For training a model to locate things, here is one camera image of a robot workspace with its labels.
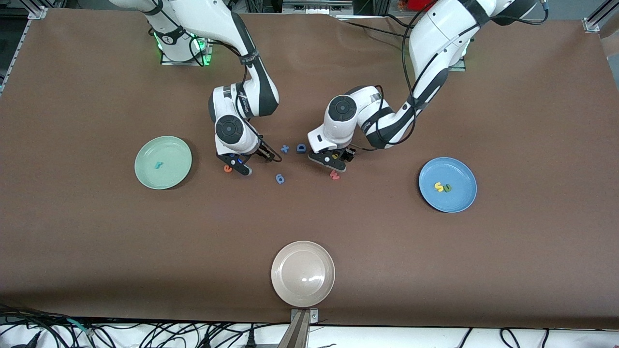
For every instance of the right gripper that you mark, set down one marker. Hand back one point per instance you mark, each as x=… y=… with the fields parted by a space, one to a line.
x=263 y=151

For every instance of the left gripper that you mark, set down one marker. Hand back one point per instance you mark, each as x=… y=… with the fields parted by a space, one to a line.
x=346 y=155

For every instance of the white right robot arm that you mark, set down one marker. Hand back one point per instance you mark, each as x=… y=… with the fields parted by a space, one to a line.
x=208 y=19

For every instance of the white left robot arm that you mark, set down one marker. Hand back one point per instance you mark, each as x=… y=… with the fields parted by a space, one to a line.
x=435 y=38

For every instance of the blue foam letter x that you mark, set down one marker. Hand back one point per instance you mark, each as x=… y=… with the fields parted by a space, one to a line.
x=285 y=149

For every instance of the blue foam letter g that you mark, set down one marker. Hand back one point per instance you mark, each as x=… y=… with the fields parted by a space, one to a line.
x=280 y=179

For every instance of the blue foam letter D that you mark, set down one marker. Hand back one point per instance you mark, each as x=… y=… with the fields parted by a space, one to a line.
x=301 y=148

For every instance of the light green plate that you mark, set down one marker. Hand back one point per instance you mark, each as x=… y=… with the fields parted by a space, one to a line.
x=169 y=175

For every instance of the blue plate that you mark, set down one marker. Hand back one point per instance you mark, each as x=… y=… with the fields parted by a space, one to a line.
x=449 y=200

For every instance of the beige plate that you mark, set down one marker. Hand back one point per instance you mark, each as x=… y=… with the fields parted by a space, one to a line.
x=302 y=273

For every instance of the red box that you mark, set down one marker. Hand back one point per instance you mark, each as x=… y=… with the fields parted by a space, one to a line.
x=416 y=4

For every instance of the black power plug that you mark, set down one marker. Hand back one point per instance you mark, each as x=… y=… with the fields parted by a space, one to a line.
x=251 y=340

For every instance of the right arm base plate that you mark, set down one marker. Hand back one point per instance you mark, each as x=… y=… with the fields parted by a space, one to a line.
x=167 y=62

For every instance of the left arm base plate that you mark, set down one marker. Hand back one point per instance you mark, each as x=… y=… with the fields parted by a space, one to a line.
x=459 y=67

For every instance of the aluminium camera post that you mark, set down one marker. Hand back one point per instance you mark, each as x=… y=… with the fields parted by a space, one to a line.
x=299 y=333

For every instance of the aluminium frame corner bracket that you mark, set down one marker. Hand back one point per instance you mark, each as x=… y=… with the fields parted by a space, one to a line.
x=37 y=13

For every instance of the aluminium frame profile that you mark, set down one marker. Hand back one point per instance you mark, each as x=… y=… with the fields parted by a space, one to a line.
x=599 y=17

